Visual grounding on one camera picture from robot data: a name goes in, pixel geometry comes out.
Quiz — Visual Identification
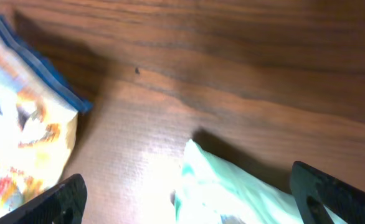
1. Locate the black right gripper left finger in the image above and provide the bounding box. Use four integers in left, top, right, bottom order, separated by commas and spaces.
0, 174, 87, 224

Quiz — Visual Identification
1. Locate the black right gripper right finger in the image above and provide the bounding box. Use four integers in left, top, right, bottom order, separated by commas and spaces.
290, 161, 365, 223

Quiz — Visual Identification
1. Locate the orange snack chip bag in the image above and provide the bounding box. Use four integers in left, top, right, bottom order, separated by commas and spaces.
0, 15, 91, 217

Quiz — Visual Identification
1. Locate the white flushable wipes pack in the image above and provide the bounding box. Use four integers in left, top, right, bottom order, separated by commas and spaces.
173, 139, 348, 224

